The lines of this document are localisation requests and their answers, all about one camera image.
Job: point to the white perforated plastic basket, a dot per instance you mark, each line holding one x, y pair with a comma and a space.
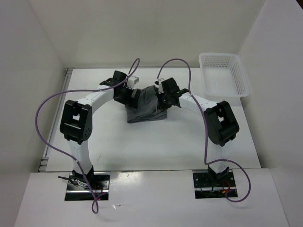
223, 75

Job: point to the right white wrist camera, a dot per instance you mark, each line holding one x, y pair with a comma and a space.
159, 85

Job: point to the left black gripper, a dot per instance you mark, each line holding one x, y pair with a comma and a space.
129, 101

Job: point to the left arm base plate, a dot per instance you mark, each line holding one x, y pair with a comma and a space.
78, 191

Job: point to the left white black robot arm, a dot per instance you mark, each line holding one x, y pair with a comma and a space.
77, 120

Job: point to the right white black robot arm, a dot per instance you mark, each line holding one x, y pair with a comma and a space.
221, 124

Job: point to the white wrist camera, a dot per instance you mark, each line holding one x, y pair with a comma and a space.
159, 85
131, 82

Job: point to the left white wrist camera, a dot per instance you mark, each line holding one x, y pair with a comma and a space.
131, 82

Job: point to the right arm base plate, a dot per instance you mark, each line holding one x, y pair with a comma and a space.
205, 189

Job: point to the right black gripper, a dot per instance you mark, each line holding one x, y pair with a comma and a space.
161, 105

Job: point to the grey shorts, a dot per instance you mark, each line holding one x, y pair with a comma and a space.
147, 109

